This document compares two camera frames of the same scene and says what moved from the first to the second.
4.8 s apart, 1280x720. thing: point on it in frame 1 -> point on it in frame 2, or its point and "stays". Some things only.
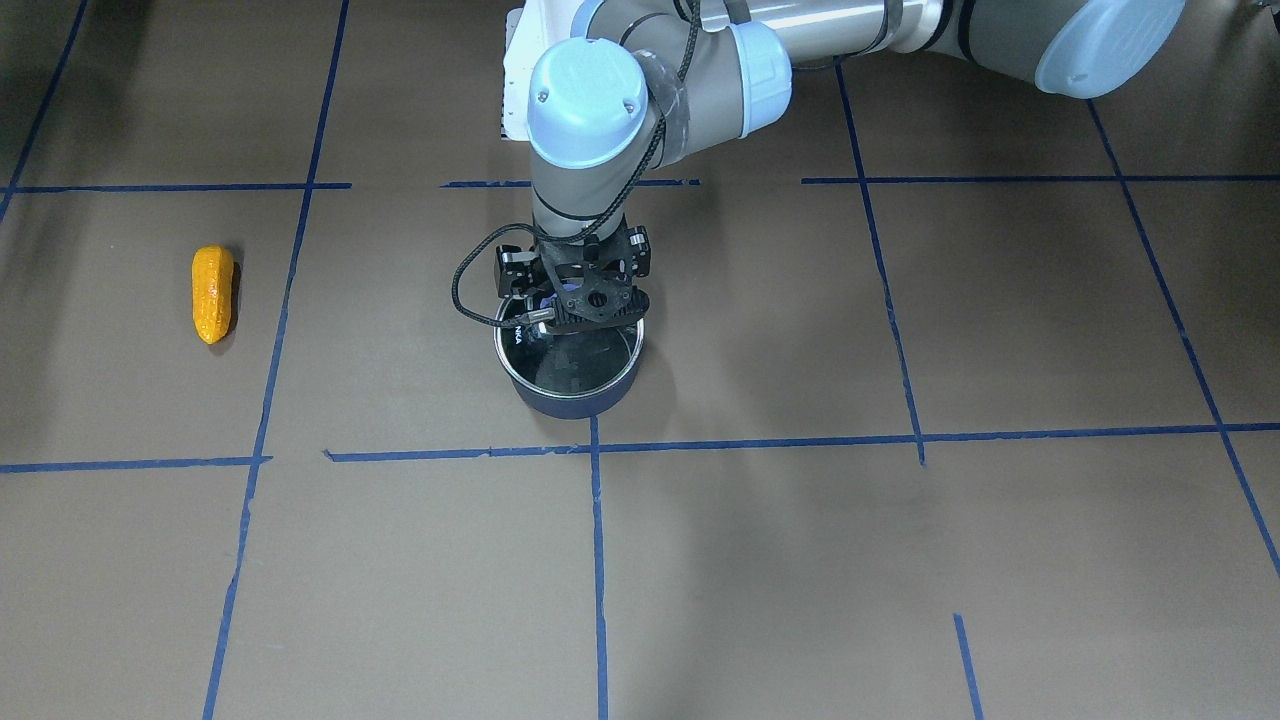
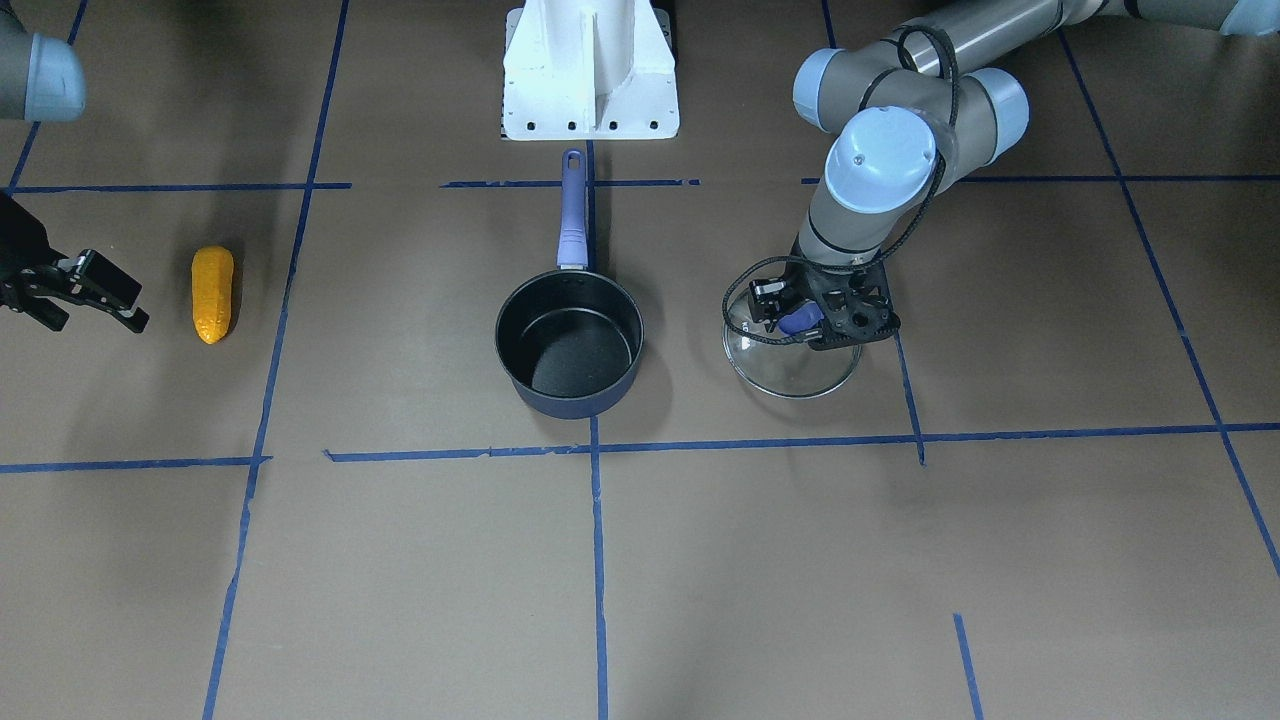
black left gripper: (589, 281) -> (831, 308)
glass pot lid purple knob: (576, 363) -> (779, 361)
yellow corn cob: (212, 288) stays
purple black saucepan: (571, 374) stays
